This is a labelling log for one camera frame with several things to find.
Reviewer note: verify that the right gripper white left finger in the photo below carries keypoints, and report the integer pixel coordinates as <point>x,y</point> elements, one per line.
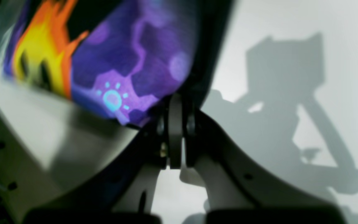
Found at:
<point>123,192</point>

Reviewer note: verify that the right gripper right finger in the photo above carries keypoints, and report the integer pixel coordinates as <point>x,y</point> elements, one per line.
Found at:
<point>239,190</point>

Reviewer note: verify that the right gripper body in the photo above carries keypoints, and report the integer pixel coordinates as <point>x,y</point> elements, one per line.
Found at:
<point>48,147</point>

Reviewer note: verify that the black T-shirt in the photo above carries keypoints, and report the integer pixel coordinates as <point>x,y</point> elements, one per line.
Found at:
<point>122,60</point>

